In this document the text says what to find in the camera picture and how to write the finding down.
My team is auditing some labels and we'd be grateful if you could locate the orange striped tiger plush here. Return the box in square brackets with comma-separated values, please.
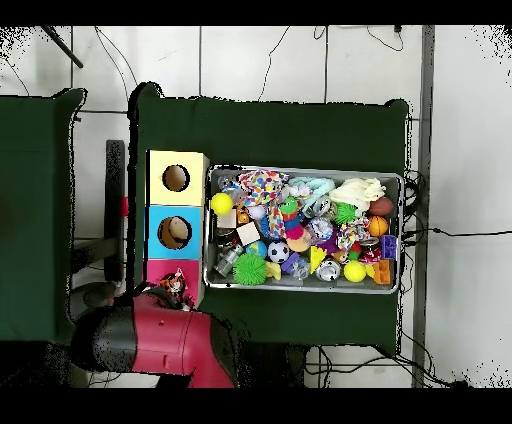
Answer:
[158, 267, 188, 297]

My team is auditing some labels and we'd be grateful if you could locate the silver mesh bin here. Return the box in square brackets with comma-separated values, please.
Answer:
[202, 164, 405, 295]

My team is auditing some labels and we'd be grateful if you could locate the wooden box with three holes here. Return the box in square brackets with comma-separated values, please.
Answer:
[141, 149, 211, 310]

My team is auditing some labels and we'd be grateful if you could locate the wooden cube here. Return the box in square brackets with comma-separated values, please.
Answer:
[235, 221, 262, 246]

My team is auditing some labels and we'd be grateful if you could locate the polka dot cloth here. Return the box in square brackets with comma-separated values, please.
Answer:
[238, 169, 290, 239]

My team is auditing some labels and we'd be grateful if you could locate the green-headed spiky caterpillar toy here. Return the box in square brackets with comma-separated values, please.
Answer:
[278, 195, 312, 253]

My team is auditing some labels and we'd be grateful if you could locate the large yellow ball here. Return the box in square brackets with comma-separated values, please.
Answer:
[210, 192, 234, 217]

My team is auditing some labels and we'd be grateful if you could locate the blue globe ball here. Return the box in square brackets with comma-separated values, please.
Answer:
[245, 240, 268, 259]

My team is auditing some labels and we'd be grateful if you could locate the small soccer ball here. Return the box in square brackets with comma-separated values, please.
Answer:
[266, 239, 291, 264]

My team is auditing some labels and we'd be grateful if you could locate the large green spiky ball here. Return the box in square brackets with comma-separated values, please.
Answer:
[232, 252, 268, 286]

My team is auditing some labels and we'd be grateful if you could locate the dark green tablecloth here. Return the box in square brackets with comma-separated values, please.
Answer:
[125, 81, 410, 355]

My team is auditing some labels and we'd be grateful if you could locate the cream knitted cloth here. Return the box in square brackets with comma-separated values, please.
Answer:
[327, 177, 386, 213]

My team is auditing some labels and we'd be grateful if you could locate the small orange basketball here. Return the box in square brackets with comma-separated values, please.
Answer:
[367, 215, 390, 238]

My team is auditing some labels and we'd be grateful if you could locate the purple plastic block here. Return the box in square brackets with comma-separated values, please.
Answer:
[379, 234, 398, 261]

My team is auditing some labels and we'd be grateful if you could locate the black stand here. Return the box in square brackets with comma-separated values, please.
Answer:
[104, 139, 126, 281]

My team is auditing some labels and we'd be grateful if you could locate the green-covered side table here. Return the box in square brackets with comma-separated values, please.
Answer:
[0, 87, 90, 346]

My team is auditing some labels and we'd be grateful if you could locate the black rod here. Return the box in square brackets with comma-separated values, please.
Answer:
[39, 25, 84, 69]

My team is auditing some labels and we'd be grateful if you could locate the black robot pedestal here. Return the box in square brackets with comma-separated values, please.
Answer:
[239, 341, 309, 388]

